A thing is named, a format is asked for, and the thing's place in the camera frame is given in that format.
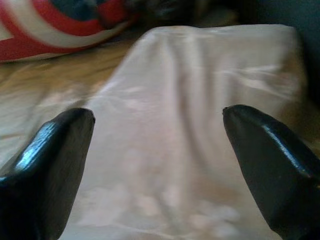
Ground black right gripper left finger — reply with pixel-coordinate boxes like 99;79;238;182
0;107;96;240

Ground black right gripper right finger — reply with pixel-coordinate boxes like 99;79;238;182
222;104;320;240

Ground grey floral bed sheet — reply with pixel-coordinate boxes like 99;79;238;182
0;9;320;240

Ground grey floral pillow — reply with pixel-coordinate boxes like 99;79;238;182
57;23;306;240

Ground red white blue bolster pillow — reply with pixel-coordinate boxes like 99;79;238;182
0;0;141;63

